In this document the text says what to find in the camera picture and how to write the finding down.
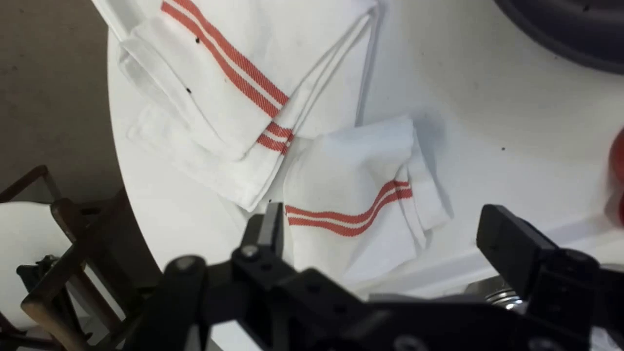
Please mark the dark wooden chair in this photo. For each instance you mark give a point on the dark wooden chair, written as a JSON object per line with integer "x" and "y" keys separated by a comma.
{"x": 97, "y": 226}

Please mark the red mug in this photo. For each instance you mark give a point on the red mug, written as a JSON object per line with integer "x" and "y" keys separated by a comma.
{"x": 616, "y": 176}

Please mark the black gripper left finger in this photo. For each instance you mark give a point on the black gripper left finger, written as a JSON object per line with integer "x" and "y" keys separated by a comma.
{"x": 259, "y": 293}

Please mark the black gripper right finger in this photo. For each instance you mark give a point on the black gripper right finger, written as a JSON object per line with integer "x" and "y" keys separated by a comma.
{"x": 565, "y": 293}

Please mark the black frying pan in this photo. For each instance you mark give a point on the black frying pan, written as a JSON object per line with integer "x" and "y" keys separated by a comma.
{"x": 571, "y": 30}

